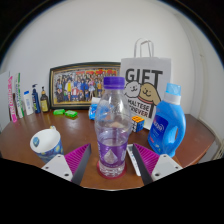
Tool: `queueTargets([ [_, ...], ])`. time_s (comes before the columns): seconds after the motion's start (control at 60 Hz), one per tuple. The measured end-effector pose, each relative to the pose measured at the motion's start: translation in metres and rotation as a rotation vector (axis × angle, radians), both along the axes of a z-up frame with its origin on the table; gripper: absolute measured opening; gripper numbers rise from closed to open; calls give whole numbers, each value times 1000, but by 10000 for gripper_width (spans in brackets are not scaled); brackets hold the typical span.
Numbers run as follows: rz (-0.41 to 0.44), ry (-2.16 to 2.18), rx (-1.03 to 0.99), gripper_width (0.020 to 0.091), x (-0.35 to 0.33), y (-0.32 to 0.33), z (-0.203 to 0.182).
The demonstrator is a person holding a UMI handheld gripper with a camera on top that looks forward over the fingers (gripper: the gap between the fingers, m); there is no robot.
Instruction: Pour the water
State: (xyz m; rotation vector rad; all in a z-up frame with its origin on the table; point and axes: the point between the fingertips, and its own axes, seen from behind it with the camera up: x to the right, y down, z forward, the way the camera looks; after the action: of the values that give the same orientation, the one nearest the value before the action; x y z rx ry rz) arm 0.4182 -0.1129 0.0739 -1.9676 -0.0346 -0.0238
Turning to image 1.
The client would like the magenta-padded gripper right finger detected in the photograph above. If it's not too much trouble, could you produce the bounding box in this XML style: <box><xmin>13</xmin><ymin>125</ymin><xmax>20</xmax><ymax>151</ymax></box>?
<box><xmin>131</xmin><ymin>142</ymin><xmax>184</xmax><ymax>187</ymax></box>

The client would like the black-framed group photo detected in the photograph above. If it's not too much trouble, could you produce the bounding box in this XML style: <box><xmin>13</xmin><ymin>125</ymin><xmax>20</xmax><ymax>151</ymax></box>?
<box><xmin>48</xmin><ymin>61</ymin><xmax>122</xmax><ymax>111</ymax></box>

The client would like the colourful puzzle cube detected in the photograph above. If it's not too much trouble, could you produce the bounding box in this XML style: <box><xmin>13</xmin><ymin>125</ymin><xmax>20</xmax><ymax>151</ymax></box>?
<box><xmin>130</xmin><ymin>115</ymin><xmax>146</xmax><ymax>133</ymax></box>

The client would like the amber pump bottle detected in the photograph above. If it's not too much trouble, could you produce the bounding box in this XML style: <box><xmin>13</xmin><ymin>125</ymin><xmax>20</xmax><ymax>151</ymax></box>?
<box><xmin>39</xmin><ymin>86</ymin><xmax>50</xmax><ymax>113</ymax></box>

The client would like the blue laundry detergent bottle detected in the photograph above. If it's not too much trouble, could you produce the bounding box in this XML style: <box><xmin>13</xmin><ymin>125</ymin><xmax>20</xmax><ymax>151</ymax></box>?
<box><xmin>147</xmin><ymin>82</ymin><xmax>187</xmax><ymax>158</ymax></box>

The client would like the blue tissue pack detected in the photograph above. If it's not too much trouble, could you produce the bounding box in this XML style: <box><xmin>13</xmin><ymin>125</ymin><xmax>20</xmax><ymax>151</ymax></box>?
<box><xmin>88</xmin><ymin>96</ymin><xmax>102</xmax><ymax>121</ymax></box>

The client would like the small green packet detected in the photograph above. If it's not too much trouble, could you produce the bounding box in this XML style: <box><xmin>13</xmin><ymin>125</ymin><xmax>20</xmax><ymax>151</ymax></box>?
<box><xmin>52</xmin><ymin>108</ymin><xmax>66</xmax><ymax>116</ymax></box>
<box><xmin>64</xmin><ymin>109</ymin><xmax>79</xmax><ymax>119</ymax></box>

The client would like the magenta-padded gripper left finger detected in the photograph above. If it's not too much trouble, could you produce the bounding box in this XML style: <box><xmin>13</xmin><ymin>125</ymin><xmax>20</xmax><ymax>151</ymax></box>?
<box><xmin>41</xmin><ymin>142</ymin><xmax>92</xmax><ymax>186</ymax></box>

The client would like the clear purple-capped water bottle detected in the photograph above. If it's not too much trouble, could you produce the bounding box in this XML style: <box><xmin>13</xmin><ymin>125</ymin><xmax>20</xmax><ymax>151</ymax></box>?
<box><xmin>93</xmin><ymin>76</ymin><xmax>133</xmax><ymax>178</ymax></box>

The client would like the pink toothpaste box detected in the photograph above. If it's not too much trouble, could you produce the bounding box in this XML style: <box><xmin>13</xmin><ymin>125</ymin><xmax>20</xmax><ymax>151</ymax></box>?
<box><xmin>7</xmin><ymin>75</ymin><xmax>18</xmax><ymax>123</ymax></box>

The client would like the white paper gift bag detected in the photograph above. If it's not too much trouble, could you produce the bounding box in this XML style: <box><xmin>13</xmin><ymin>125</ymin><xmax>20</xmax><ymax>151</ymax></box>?
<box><xmin>119</xmin><ymin>37</ymin><xmax>173</xmax><ymax>131</ymax></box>

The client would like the white blue-capped bottle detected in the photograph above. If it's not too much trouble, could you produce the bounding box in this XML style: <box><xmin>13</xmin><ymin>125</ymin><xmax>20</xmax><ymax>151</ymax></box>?
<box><xmin>22</xmin><ymin>90</ymin><xmax>34</xmax><ymax>116</ymax></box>

